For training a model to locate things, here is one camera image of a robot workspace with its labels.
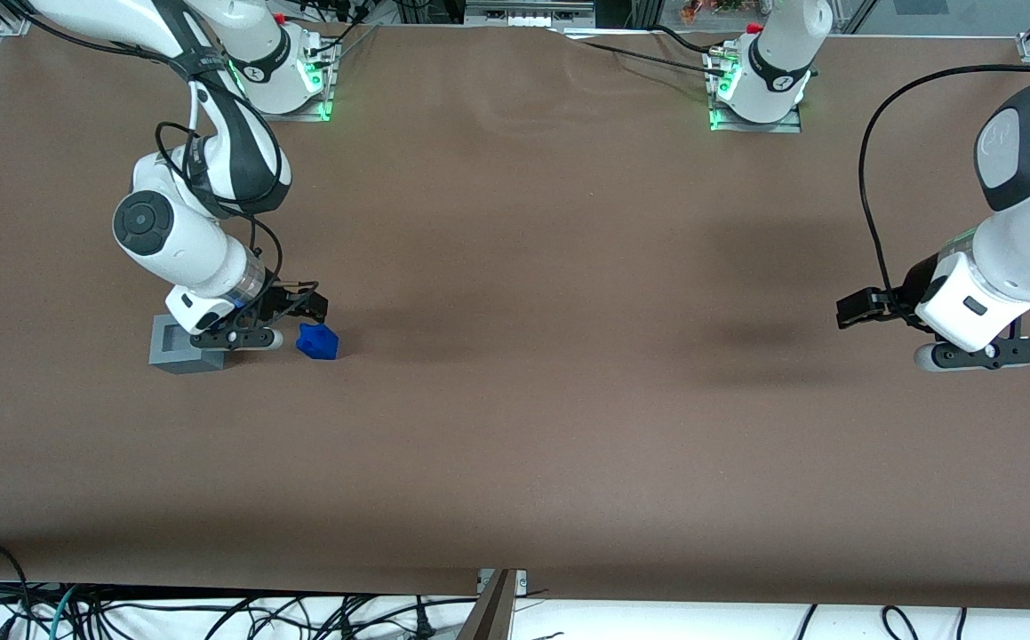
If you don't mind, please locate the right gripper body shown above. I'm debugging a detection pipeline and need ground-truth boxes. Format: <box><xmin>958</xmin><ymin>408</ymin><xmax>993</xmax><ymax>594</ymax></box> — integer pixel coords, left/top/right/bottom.
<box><xmin>165</xmin><ymin>283</ymin><xmax>291</xmax><ymax>337</ymax></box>

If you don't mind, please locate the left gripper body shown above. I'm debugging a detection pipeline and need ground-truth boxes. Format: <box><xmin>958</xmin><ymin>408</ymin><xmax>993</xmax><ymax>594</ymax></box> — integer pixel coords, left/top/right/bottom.
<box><xmin>900</xmin><ymin>252</ymin><xmax>1030</xmax><ymax>353</ymax></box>

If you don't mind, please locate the blue plastic part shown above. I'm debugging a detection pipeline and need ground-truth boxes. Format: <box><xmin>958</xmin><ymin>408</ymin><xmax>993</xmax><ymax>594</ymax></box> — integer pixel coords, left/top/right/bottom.
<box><xmin>296</xmin><ymin>322</ymin><xmax>339</xmax><ymax>361</ymax></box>

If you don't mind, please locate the gray square base block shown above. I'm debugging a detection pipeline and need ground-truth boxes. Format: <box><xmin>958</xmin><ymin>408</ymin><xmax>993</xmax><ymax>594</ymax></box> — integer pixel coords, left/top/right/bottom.
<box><xmin>148</xmin><ymin>313</ymin><xmax>228</xmax><ymax>375</ymax></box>

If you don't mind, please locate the brown table cover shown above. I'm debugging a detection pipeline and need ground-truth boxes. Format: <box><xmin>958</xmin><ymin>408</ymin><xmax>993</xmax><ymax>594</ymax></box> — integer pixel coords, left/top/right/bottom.
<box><xmin>0</xmin><ymin>16</ymin><xmax>1030</xmax><ymax>611</ymax></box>

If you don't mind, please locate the aluminium profile beam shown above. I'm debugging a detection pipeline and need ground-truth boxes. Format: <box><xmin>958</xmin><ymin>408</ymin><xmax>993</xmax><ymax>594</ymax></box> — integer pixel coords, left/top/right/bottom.
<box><xmin>456</xmin><ymin>569</ymin><xmax>530</xmax><ymax>640</ymax></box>

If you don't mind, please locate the grey background device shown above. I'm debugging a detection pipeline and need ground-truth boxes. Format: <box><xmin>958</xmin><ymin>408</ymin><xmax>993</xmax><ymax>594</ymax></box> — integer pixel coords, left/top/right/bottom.
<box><xmin>463</xmin><ymin>0</ymin><xmax>597</xmax><ymax>28</ymax></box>

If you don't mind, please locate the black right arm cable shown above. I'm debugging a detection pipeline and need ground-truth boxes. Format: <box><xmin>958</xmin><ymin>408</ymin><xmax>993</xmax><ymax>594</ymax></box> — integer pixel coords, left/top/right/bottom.
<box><xmin>155</xmin><ymin>53</ymin><xmax>291</xmax><ymax>308</ymax></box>

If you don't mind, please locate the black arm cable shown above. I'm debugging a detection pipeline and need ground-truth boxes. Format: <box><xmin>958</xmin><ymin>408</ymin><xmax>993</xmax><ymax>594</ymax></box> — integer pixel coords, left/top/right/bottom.
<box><xmin>155</xmin><ymin>53</ymin><xmax>291</xmax><ymax>308</ymax></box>
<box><xmin>858</xmin><ymin>64</ymin><xmax>1030</xmax><ymax>308</ymax></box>

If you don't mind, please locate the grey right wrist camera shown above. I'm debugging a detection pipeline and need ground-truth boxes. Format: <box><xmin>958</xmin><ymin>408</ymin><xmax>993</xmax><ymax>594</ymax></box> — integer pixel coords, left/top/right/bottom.
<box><xmin>189</xmin><ymin>326</ymin><xmax>285</xmax><ymax>351</ymax></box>

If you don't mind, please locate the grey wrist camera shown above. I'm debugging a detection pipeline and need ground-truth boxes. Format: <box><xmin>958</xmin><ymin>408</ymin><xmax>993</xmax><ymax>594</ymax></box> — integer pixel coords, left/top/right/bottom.
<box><xmin>914</xmin><ymin>337</ymin><xmax>1030</xmax><ymax>373</ymax></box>
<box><xmin>189</xmin><ymin>326</ymin><xmax>285</xmax><ymax>351</ymax></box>

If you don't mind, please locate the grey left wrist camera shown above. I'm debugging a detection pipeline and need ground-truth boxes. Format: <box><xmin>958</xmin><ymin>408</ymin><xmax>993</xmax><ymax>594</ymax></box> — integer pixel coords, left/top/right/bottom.
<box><xmin>914</xmin><ymin>337</ymin><xmax>1030</xmax><ymax>373</ymax></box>

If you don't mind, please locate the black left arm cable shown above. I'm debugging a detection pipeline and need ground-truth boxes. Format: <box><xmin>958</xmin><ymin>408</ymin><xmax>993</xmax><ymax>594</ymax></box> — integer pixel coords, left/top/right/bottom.
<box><xmin>858</xmin><ymin>64</ymin><xmax>1030</xmax><ymax>308</ymax></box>

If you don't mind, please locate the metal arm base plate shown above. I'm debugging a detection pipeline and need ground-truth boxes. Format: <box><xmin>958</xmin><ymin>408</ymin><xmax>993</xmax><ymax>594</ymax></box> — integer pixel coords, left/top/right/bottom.
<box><xmin>707</xmin><ymin>49</ymin><xmax>805</xmax><ymax>135</ymax></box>
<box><xmin>238</xmin><ymin>43</ymin><xmax>336</xmax><ymax>124</ymax></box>

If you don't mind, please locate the black base power cable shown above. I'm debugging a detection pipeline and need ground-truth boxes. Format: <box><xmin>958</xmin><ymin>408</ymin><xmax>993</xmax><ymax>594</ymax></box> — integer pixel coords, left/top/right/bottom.
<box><xmin>314</xmin><ymin>0</ymin><xmax>384</xmax><ymax>56</ymax></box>

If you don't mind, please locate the short black table cable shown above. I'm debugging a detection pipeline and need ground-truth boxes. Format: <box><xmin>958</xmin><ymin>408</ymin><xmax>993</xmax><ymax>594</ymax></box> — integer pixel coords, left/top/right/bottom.
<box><xmin>648</xmin><ymin>24</ymin><xmax>715</xmax><ymax>56</ymax></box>

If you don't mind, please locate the long black table cable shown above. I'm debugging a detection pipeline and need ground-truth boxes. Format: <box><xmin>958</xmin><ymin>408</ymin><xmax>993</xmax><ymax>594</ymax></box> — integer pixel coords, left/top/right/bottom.
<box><xmin>559</xmin><ymin>30</ymin><xmax>731</xmax><ymax>83</ymax></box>

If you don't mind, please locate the teal floor cable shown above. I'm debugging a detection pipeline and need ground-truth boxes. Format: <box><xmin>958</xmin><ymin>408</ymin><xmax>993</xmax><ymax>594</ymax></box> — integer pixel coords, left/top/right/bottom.
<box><xmin>33</xmin><ymin>584</ymin><xmax>82</xmax><ymax>640</ymax></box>

